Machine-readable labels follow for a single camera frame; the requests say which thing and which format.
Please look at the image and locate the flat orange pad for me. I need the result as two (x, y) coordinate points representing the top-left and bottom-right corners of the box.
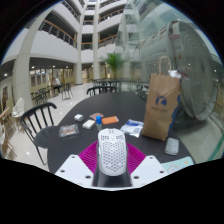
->
(101, 115), (120, 126)

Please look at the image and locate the black spindle-back chair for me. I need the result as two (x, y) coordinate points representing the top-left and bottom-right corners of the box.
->
(19, 102), (62, 166)
(86, 85), (119, 98)

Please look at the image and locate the white perforated computer mouse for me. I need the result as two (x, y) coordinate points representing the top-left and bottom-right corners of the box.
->
(97, 127), (128, 177)

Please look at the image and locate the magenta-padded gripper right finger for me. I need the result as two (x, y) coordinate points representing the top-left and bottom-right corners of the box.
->
(125, 142), (170, 188)

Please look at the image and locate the light wooden chair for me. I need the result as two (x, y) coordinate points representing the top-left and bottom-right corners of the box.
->
(0, 107), (18, 159)

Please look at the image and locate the white rectangular box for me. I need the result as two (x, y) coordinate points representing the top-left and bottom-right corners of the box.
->
(81, 119), (97, 131)

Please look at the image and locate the large round grey fan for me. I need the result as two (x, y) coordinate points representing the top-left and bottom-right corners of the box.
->
(173, 20), (220, 122)

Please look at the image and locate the flat brown card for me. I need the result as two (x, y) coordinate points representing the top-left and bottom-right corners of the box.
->
(89, 112), (105, 121)

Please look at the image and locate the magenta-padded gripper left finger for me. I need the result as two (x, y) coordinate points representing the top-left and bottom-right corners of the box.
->
(54, 140), (101, 188)

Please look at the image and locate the potted palm plant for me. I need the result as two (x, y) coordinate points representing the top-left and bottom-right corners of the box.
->
(99, 51), (128, 80)

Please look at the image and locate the white lattice chair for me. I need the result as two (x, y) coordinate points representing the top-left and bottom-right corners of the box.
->
(11, 97), (26, 129)

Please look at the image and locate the small white box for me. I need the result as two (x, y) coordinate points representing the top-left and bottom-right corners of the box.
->
(73, 113), (85, 122)

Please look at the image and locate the person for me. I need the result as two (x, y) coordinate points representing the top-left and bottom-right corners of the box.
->
(50, 77), (63, 94)

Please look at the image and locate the brown paper carrier bag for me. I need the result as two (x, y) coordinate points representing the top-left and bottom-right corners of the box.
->
(141, 55), (183, 142)

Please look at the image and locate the group of dark chairs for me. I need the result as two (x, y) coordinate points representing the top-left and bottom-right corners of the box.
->
(30, 88), (51, 106)

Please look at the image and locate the small blue-capped bottle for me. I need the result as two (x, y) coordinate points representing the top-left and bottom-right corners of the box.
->
(95, 115), (103, 132)

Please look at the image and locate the clear plastic snack bag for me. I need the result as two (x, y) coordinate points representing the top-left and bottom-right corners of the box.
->
(58, 123), (80, 139)

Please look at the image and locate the black bar stool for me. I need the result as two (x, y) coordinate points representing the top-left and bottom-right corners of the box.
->
(61, 82), (74, 100)

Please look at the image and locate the blue and white plastic packet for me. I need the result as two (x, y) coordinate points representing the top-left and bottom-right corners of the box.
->
(119, 118), (145, 138)

